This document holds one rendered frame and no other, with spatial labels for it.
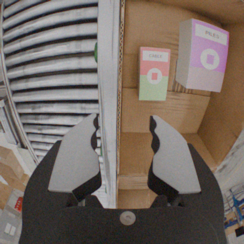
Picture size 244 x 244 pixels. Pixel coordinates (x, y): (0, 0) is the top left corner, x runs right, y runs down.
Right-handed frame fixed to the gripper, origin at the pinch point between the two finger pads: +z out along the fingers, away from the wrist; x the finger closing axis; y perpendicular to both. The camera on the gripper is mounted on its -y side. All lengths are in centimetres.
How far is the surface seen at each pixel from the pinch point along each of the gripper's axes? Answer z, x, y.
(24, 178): 31, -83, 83
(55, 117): 37, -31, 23
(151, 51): 18.8, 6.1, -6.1
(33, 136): 37, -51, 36
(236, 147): 112, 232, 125
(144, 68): 18.9, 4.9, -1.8
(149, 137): 19.7, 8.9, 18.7
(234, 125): 9.1, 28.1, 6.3
